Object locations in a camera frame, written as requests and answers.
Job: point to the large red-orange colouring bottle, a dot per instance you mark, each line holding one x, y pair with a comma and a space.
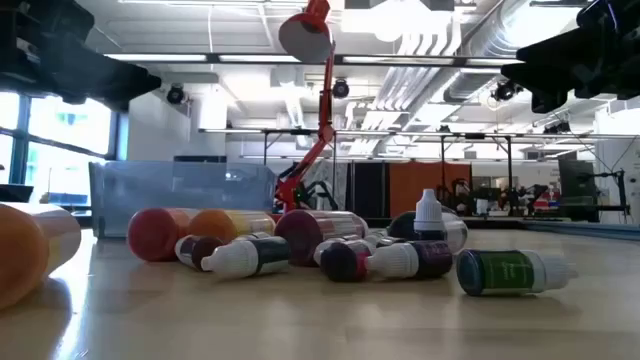
155, 234

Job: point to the orange partition panel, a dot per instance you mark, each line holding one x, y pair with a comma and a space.
410, 190

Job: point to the small purple colouring bottle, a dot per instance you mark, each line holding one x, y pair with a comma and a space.
430, 259

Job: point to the small dark green colouring bottle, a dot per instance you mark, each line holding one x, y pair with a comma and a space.
270, 255

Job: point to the large window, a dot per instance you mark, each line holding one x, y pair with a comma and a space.
70, 125

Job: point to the black ceiling spotlight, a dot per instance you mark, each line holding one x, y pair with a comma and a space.
175, 94
340, 89
505, 91

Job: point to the grey side desk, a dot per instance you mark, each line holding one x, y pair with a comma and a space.
15, 193

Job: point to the black partition panel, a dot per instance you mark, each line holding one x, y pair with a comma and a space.
367, 190

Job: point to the black monitor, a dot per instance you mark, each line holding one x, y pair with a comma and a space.
577, 185

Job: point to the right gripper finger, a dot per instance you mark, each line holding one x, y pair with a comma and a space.
545, 80
560, 50

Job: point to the black metal rack frame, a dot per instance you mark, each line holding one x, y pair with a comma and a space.
295, 133

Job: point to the large orange colouring bottle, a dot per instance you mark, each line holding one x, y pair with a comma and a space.
25, 250

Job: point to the black background stand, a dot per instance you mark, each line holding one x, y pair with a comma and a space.
621, 192

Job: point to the large yellow colouring bottle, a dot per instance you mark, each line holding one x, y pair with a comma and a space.
220, 224

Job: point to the long ceiling light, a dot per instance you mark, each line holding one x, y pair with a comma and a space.
400, 60
155, 57
250, 58

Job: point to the small red-label colouring bottle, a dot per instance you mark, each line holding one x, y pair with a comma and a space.
342, 262

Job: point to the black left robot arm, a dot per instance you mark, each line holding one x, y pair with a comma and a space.
45, 20

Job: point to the silver ventilation duct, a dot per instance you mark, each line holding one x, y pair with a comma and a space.
520, 32

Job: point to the large burgundy colouring bottle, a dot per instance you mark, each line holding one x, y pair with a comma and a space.
305, 235

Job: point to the red desk lamp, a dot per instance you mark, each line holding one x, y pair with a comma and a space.
306, 35

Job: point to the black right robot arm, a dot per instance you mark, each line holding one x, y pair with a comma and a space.
615, 15

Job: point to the translucent grey plastic bin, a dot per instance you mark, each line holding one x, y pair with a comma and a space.
175, 195

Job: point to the small leaf green colouring bottle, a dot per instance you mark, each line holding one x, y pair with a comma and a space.
505, 272

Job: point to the small dark red colouring bottle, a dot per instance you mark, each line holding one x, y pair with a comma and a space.
205, 252

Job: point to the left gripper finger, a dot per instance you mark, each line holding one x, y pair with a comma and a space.
110, 103
120, 81

